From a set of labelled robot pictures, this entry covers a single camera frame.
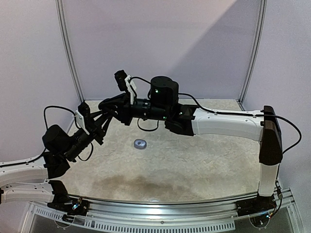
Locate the purple round charging case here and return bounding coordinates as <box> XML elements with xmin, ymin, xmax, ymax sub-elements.
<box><xmin>134</xmin><ymin>139</ymin><xmax>147</xmax><ymax>150</ymax></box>

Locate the black charging case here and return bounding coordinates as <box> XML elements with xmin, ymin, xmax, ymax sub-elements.
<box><xmin>98</xmin><ymin>103</ymin><xmax>115</xmax><ymax>116</ymax></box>

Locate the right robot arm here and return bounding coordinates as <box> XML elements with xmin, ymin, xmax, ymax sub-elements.
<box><xmin>98</xmin><ymin>74</ymin><xmax>283</xmax><ymax>212</ymax></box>

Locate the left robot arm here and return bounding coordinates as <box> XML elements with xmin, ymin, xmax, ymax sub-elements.
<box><xmin>0</xmin><ymin>111</ymin><xmax>113</xmax><ymax>211</ymax></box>

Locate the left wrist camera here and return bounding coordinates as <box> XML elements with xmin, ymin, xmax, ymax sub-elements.
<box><xmin>75</xmin><ymin>102</ymin><xmax>90</xmax><ymax>135</ymax></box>

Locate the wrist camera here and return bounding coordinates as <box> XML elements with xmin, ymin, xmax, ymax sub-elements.
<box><xmin>114</xmin><ymin>70</ymin><xmax>137</xmax><ymax>105</ymax></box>
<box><xmin>75</xmin><ymin>102</ymin><xmax>90</xmax><ymax>135</ymax></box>

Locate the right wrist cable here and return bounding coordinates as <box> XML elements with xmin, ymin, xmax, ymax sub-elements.
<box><xmin>131</xmin><ymin>76</ymin><xmax>153</xmax><ymax>85</ymax></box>

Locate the wrist cable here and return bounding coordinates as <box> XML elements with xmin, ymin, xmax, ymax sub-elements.
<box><xmin>131</xmin><ymin>76</ymin><xmax>153</xmax><ymax>85</ymax></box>
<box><xmin>36</xmin><ymin>105</ymin><xmax>77</xmax><ymax>161</ymax></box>

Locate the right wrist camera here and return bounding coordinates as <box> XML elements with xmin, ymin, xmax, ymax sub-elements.
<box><xmin>114</xmin><ymin>70</ymin><xmax>137</xmax><ymax>105</ymax></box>

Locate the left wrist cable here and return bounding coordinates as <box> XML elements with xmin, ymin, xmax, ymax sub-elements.
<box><xmin>36</xmin><ymin>105</ymin><xmax>77</xmax><ymax>161</ymax></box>

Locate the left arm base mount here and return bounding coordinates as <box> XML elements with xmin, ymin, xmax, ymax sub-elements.
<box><xmin>47</xmin><ymin>194</ymin><xmax>90</xmax><ymax>216</ymax></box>

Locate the left frame post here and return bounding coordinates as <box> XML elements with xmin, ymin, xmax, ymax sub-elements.
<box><xmin>55</xmin><ymin>0</ymin><xmax>85</xmax><ymax>102</ymax></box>

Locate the frame post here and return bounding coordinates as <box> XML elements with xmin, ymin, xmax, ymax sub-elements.
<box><xmin>237</xmin><ymin>0</ymin><xmax>267</xmax><ymax>106</ymax></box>
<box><xmin>55</xmin><ymin>0</ymin><xmax>85</xmax><ymax>102</ymax></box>

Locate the aluminium front rail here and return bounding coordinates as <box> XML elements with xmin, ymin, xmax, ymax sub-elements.
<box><xmin>21</xmin><ymin>188</ymin><xmax>304</xmax><ymax>233</ymax></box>

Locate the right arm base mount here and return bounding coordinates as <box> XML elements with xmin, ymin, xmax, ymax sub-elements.
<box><xmin>235</xmin><ymin>189</ymin><xmax>283</xmax><ymax>218</ymax></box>

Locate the right frame post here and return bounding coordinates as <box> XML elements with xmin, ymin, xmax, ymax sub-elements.
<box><xmin>237</xmin><ymin>0</ymin><xmax>267</xmax><ymax>106</ymax></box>

